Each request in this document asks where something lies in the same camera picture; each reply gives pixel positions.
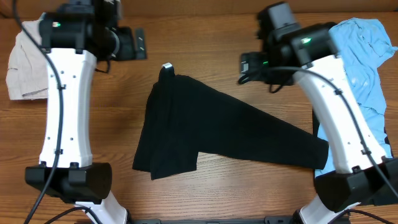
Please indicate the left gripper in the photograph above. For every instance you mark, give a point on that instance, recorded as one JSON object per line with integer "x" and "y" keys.
{"x": 128, "y": 53}

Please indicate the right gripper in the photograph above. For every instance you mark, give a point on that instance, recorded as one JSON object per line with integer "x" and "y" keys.
{"x": 252, "y": 69}

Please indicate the black t-shirt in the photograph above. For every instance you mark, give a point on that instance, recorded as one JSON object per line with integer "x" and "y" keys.
{"x": 185, "y": 117}

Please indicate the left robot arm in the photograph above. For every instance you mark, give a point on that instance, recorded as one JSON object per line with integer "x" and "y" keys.
{"x": 74, "y": 39}

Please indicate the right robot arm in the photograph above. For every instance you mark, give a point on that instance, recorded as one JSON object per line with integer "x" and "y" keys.
{"x": 309, "y": 57}

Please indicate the beige folded shorts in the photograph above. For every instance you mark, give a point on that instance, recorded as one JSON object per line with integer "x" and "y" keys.
{"x": 26, "y": 77}

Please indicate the light blue t-shirt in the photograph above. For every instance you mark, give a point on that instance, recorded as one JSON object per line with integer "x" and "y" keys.
{"x": 365, "y": 45}

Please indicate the black garment under pile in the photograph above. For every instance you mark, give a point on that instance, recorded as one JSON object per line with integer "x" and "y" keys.
{"x": 380, "y": 198}

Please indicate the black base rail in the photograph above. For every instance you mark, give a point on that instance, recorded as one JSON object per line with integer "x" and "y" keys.
{"x": 214, "y": 221}

